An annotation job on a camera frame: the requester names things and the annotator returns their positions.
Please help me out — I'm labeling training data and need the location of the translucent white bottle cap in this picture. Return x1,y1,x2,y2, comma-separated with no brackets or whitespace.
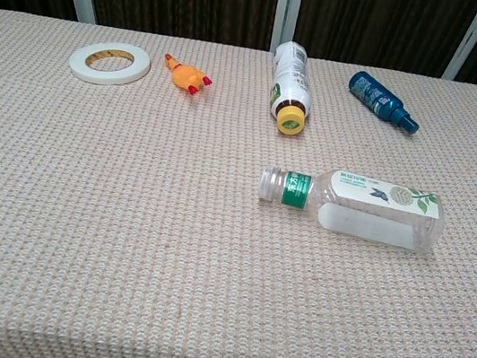
256,164,289,204

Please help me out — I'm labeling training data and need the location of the transparent bottle with green label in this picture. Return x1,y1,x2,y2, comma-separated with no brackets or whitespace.
252,157,451,258

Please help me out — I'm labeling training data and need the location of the white bottle with yellow cap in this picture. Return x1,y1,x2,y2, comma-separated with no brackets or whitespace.
261,38,319,138

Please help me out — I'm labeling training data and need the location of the blue spray bottle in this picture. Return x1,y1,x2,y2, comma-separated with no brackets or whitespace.
342,69,428,135

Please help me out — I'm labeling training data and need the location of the yellow rubber chicken toy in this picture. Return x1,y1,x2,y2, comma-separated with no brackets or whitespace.
158,52,217,99

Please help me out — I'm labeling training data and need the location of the beige woven tablecloth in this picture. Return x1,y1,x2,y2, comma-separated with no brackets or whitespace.
0,8,477,358

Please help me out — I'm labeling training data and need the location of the white tape roll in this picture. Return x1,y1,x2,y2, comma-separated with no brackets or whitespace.
65,35,154,92

